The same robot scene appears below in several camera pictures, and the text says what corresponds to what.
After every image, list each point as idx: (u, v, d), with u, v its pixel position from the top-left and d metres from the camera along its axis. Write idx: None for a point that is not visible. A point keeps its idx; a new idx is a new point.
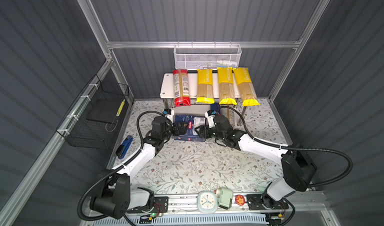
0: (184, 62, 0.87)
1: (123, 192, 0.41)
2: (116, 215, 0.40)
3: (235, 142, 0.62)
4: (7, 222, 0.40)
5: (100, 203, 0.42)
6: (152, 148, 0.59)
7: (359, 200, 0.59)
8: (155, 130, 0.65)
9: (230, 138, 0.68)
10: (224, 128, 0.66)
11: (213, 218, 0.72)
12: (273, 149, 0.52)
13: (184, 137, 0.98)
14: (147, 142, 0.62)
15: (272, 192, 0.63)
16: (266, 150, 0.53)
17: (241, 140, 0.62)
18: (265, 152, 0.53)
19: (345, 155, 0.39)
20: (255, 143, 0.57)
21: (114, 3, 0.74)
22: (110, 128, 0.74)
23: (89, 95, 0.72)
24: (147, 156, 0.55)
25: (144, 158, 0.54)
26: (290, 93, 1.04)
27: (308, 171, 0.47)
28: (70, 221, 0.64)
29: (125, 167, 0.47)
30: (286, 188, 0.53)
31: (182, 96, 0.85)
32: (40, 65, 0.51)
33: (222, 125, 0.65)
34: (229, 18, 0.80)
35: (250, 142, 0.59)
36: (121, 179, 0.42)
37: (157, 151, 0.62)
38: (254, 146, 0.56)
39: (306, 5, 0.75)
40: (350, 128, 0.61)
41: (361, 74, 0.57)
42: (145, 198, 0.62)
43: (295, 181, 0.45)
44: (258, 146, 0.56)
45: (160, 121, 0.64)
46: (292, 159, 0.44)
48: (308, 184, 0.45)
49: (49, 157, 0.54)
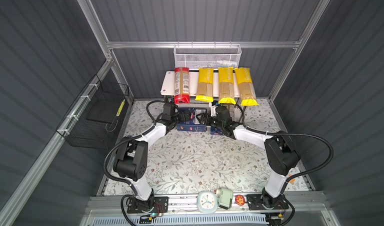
0: (184, 62, 0.87)
1: (142, 157, 0.48)
2: (137, 176, 0.47)
3: (231, 132, 0.69)
4: (7, 222, 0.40)
5: (122, 166, 0.48)
6: (163, 125, 0.66)
7: (359, 200, 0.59)
8: (166, 113, 0.73)
9: (227, 127, 0.74)
10: (224, 118, 0.72)
11: (213, 218, 0.72)
12: (262, 135, 0.57)
13: (187, 127, 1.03)
14: (158, 122, 0.68)
15: (269, 187, 0.64)
16: (255, 136, 0.59)
17: (235, 129, 0.68)
18: (253, 139, 0.59)
19: (327, 143, 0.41)
20: (247, 131, 0.64)
21: (113, 3, 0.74)
22: (109, 128, 0.74)
23: (89, 95, 0.72)
24: (159, 132, 0.62)
25: (157, 133, 0.60)
26: (290, 92, 1.04)
27: (290, 158, 0.51)
28: (70, 221, 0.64)
29: (143, 135, 0.55)
30: (277, 180, 0.57)
31: (182, 94, 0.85)
32: (39, 65, 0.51)
33: (222, 116, 0.72)
34: (229, 18, 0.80)
35: (243, 131, 0.65)
36: (140, 145, 0.49)
37: (167, 131, 0.68)
38: (245, 134, 0.63)
39: (306, 5, 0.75)
40: (351, 128, 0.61)
41: (362, 74, 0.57)
42: (148, 194, 0.64)
43: (278, 166, 0.50)
44: (249, 134, 0.61)
45: (170, 104, 0.72)
46: (274, 142, 0.53)
48: (288, 167, 0.49)
49: (49, 157, 0.54)
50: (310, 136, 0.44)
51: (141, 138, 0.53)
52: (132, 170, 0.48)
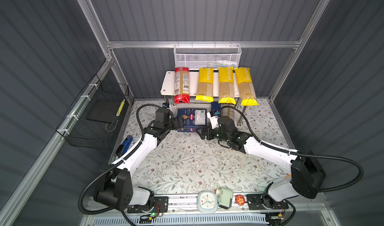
0: (184, 61, 0.86)
1: (125, 188, 0.41)
2: (120, 208, 0.41)
3: (240, 145, 0.60)
4: (7, 222, 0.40)
5: (104, 196, 0.43)
6: (153, 138, 0.58)
7: (359, 200, 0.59)
8: (159, 120, 0.65)
9: (235, 139, 0.66)
10: (229, 130, 0.63)
11: (213, 218, 0.72)
12: (282, 154, 0.50)
13: (187, 128, 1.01)
14: (149, 130, 0.61)
15: (274, 192, 0.63)
16: (274, 154, 0.51)
17: (246, 144, 0.60)
18: (272, 157, 0.51)
19: (357, 164, 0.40)
20: (262, 147, 0.56)
21: (113, 3, 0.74)
22: (110, 128, 0.74)
23: (89, 95, 0.72)
24: (148, 148, 0.54)
25: (144, 151, 0.52)
26: (290, 92, 1.04)
27: (318, 179, 0.45)
28: (70, 221, 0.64)
29: (125, 161, 0.47)
30: (289, 192, 0.54)
31: (182, 93, 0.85)
32: (40, 65, 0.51)
33: (227, 127, 0.63)
34: (230, 18, 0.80)
35: (257, 145, 0.57)
36: (121, 174, 0.42)
37: (158, 141, 0.60)
38: (261, 150, 0.55)
39: (306, 4, 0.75)
40: (351, 128, 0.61)
41: (361, 74, 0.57)
42: (147, 197, 0.64)
43: (304, 189, 0.44)
44: (265, 151, 0.54)
45: (164, 111, 0.64)
46: (302, 165, 0.48)
48: (317, 191, 0.43)
49: (49, 157, 0.54)
50: (331, 158, 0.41)
51: (123, 165, 0.45)
52: (114, 201, 0.42)
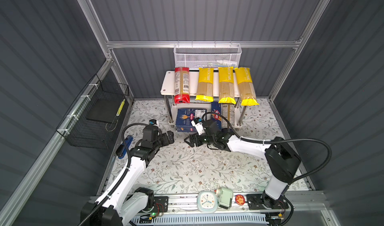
0: (184, 61, 0.86)
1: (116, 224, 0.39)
2: None
3: (225, 144, 0.64)
4: (7, 221, 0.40)
5: None
6: (141, 161, 0.54)
7: (359, 200, 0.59)
8: (146, 139, 0.61)
9: (220, 140, 0.70)
10: (214, 132, 0.68)
11: (213, 218, 0.72)
12: (258, 145, 0.55)
13: (187, 128, 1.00)
14: (135, 152, 0.57)
15: (269, 190, 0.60)
16: (252, 146, 0.56)
17: (229, 141, 0.65)
18: (252, 151, 0.55)
19: (324, 143, 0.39)
20: (242, 142, 0.61)
21: (113, 3, 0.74)
22: (110, 128, 0.74)
23: (89, 95, 0.72)
24: (136, 173, 0.51)
25: (133, 178, 0.49)
26: (290, 92, 1.04)
27: (293, 163, 0.49)
28: (70, 221, 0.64)
29: (110, 196, 0.43)
30: (279, 185, 0.55)
31: (182, 93, 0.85)
32: (40, 65, 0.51)
33: (211, 129, 0.68)
34: (230, 18, 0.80)
35: (237, 142, 0.62)
36: (107, 214, 0.39)
37: (147, 164, 0.57)
38: (242, 146, 0.59)
39: (306, 4, 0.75)
40: (351, 128, 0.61)
41: (362, 74, 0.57)
42: (145, 200, 0.62)
43: (282, 175, 0.47)
44: (244, 145, 0.59)
45: (151, 128, 0.62)
46: (275, 152, 0.52)
48: (293, 175, 0.47)
49: (49, 158, 0.54)
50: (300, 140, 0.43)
51: (108, 201, 0.42)
52: None
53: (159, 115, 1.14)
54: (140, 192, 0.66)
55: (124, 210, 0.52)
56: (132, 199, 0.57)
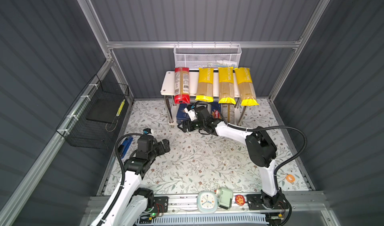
0: (184, 62, 0.87)
1: None
2: None
3: (212, 129, 0.71)
4: (7, 222, 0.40)
5: None
6: (136, 175, 0.52)
7: (359, 200, 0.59)
8: (141, 150, 0.59)
9: (209, 125, 0.76)
10: (204, 117, 0.75)
11: (213, 218, 0.72)
12: (242, 131, 0.61)
13: None
14: (132, 163, 0.56)
15: (265, 186, 0.64)
16: (236, 132, 0.62)
17: (216, 126, 0.71)
18: (236, 136, 0.61)
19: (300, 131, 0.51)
20: (228, 128, 0.66)
21: (113, 3, 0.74)
22: (110, 128, 0.74)
23: (89, 95, 0.72)
24: (132, 188, 0.49)
25: (128, 194, 0.48)
26: (290, 92, 1.04)
27: (268, 150, 0.55)
28: (70, 221, 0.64)
29: (105, 220, 0.42)
30: (267, 176, 0.59)
31: (182, 94, 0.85)
32: (40, 65, 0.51)
33: (202, 115, 0.75)
34: (229, 18, 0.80)
35: (224, 127, 0.68)
36: None
37: (143, 174, 0.55)
38: (228, 131, 0.65)
39: (306, 5, 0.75)
40: (351, 128, 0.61)
41: (361, 74, 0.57)
42: (145, 203, 0.62)
43: (259, 160, 0.54)
44: (230, 131, 0.64)
45: (147, 139, 0.60)
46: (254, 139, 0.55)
48: (266, 159, 0.53)
49: (49, 158, 0.54)
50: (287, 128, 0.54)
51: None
52: None
53: (159, 115, 1.13)
54: (139, 196, 0.65)
55: (122, 223, 0.51)
56: (130, 206, 0.59)
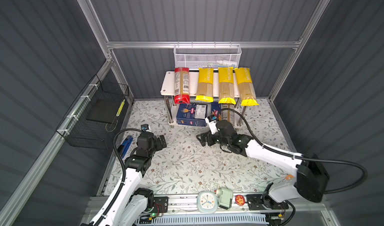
0: (184, 62, 0.87)
1: None
2: None
3: (241, 149, 0.59)
4: (7, 222, 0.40)
5: None
6: (136, 172, 0.52)
7: (359, 200, 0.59)
8: (141, 148, 0.59)
9: (235, 144, 0.64)
10: (228, 134, 0.63)
11: (213, 218, 0.72)
12: (286, 159, 0.48)
13: (187, 121, 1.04)
14: (132, 161, 0.56)
15: (274, 193, 0.63)
16: (278, 159, 0.50)
17: (248, 147, 0.58)
18: (275, 161, 0.50)
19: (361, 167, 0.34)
20: (264, 151, 0.54)
21: (113, 3, 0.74)
22: (110, 128, 0.74)
23: (89, 95, 0.72)
24: (133, 185, 0.50)
25: (129, 191, 0.48)
26: (290, 92, 1.04)
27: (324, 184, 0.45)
28: (70, 221, 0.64)
29: (105, 216, 0.42)
30: (289, 193, 0.54)
31: (182, 94, 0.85)
32: (40, 66, 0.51)
33: (226, 131, 0.62)
34: (229, 18, 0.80)
35: (259, 149, 0.55)
36: None
37: (144, 172, 0.55)
38: (263, 155, 0.53)
39: (306, 4, 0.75)
40: (351, 128, 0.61)
41: (361, 74, 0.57)
42: (145, 202, 0.62)
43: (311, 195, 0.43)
44: (268, 155, 0.52)
45: (147, 137, 0.59)
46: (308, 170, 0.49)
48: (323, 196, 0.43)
49: (49, 158, 0.54)
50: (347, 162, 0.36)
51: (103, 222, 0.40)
52: None
53: (159, 115, 1.13)
54: (139, 196, 0.65)
55: (122, 221, 0.51)
56: (130, 205, 0.59)
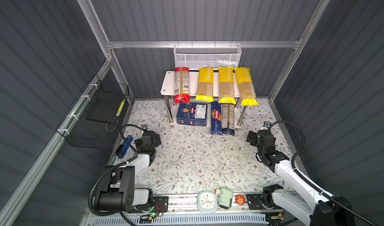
0: (184, 61, 0.86)
1: (130, 183, 0.44)
2: (125, 208, 0.41)
3: (271, 162, 0.61)
4: (7, 222, 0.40)
5: (107, 198, 0.42)
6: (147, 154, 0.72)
7: (359, 200, 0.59)
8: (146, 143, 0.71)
9: (268, 156, 0.65)
10: (266, 144, 0.65)
11: (213, 218, 0.72)
12: (312, 191, 0.47)
13: (187, 121, 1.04)
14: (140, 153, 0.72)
15: (277, 197, 0.63)
16: (304, 187, 0.48)
17: (279, 164, 0.58)
18: (300, 187, 0.49)
19: None
20: (293, 173, 0.53)
21: (113, 3, 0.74)
22: (109, 128, 0.74)
23: (89, 95, 0.72)
24: (145, 160, 0.61)
25: (143, 162, 0.59)
26: (290, 92, 1.04)
27: None
28: (70, 221, 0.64)
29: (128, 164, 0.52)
30: (294, 211, 0.54)
31: (182, 93, 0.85)
32: (40, 66, 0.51)
33: (265, 141, 0.65)
34: (229, 18, 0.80)
35: (289, 170, 0.55)
36: (127, 169, 0.46)
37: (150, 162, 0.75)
38: (291, 176, 0.53)
39: (306, 4, 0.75)
40: (351, 127, 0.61)
41: (361, 74, 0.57)
42: (145, 196, 0.63)
43: None
44: (295, 178, 0.52)
45: (149, 134, 0.72)
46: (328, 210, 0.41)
48: None
49: (49, 158, 0.54)
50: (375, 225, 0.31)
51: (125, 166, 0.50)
52: (118, 200, 0.42)
53: (159, 115, 1.13)
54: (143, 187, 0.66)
55: None
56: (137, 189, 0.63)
